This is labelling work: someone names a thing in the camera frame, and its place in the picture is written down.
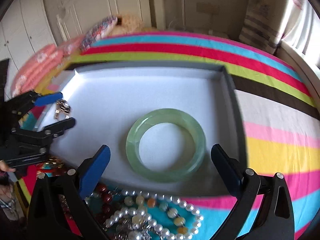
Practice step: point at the striped colourful blanket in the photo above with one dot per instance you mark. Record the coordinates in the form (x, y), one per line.
(279, 113)

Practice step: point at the green jade bangle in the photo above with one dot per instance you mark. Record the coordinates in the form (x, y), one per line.
(166, 145)

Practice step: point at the gold scarf ring cluster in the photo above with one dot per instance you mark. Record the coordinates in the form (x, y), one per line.
(62, 106)

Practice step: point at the patterned beige curtain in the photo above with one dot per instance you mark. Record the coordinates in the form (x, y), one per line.
(267, 22)

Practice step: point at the grey shallow jewelry box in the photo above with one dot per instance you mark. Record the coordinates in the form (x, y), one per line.
(106, 99)

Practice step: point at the beige plush toy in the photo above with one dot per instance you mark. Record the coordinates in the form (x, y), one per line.
(127, 24)

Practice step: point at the round embroidered cushion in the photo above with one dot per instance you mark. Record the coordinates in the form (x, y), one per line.
(99, 31)

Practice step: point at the person left hand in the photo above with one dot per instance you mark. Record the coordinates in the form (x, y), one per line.
(5, 168)

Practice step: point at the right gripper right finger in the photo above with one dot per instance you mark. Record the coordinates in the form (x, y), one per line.
(275, 218)

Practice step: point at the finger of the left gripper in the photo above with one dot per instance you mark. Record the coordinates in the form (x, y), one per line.
(43, 100)
(54, 130)

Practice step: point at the white wardrobe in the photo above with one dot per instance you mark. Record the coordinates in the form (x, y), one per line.
(24, 31)

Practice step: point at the window frame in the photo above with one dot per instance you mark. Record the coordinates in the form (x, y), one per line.
(301, 42)

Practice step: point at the white wooden headboard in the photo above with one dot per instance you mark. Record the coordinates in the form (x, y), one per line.
(70, 18)

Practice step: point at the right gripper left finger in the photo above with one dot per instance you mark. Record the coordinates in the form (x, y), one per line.
(46, 219)

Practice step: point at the wall power socket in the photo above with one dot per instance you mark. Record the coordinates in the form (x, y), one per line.
(207, 8)

